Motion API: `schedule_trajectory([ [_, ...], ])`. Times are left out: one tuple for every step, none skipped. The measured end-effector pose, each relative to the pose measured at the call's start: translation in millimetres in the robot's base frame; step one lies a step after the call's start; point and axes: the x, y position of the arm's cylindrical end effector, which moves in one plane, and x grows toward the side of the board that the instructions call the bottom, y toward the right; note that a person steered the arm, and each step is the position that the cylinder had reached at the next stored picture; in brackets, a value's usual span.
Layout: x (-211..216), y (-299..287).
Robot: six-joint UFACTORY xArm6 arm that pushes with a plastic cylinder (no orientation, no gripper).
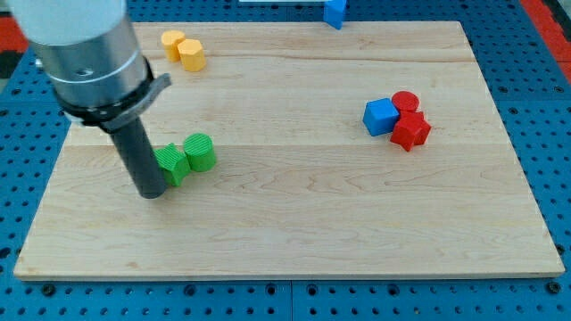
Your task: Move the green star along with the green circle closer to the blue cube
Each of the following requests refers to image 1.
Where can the green cylinder block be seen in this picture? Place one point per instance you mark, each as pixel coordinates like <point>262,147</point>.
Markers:
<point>199,150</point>

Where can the green star block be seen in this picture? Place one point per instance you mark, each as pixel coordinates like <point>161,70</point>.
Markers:
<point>173,164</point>

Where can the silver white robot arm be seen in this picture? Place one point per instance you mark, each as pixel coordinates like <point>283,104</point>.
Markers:
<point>89,50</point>

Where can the blue cube block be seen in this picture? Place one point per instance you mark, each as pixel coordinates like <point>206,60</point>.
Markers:
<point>380,116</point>

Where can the red star block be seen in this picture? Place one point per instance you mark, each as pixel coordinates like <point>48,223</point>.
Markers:
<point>410,130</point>

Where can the wooden board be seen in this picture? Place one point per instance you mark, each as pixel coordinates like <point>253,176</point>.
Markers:
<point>300,189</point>

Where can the red cylinder block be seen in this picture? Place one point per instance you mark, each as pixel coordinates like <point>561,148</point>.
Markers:
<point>405,101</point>

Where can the yellow hexagon block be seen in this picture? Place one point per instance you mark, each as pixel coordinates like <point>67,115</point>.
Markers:
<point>192,55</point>

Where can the blue block at top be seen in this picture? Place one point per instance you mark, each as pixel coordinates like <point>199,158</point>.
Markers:
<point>334,12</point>

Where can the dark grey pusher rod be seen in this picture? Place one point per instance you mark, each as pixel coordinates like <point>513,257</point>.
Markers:
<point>136,152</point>

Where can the yellow cylinder block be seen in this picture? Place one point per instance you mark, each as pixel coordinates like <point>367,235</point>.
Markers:
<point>170,39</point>

